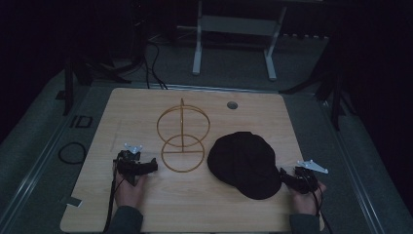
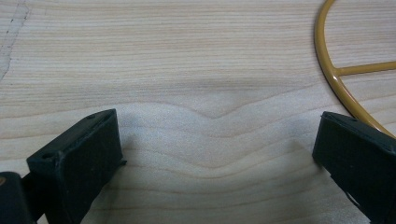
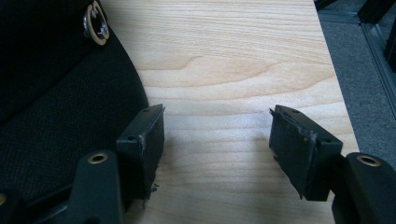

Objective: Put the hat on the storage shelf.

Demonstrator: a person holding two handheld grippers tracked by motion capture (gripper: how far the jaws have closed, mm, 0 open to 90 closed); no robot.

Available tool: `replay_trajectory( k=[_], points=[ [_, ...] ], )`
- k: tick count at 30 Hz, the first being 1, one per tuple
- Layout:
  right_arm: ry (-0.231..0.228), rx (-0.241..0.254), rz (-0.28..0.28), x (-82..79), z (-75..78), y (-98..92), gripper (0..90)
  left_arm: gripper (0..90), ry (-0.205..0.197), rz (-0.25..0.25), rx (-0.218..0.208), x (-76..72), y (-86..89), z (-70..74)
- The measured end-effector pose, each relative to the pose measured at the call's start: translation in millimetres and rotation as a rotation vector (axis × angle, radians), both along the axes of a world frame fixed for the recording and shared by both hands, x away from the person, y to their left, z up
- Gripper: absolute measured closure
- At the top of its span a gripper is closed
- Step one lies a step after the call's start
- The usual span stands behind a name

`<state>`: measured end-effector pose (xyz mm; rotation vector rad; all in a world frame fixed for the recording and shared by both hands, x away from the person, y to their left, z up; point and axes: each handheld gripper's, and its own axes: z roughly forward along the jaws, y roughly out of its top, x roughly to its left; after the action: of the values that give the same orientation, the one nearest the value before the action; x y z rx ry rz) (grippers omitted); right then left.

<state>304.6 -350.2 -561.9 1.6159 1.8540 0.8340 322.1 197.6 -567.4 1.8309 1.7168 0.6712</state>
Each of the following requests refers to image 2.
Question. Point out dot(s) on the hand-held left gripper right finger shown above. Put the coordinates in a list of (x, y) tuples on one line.
[(361, 161)]

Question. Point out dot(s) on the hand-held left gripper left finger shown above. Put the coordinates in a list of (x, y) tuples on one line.
[(77, 168)]

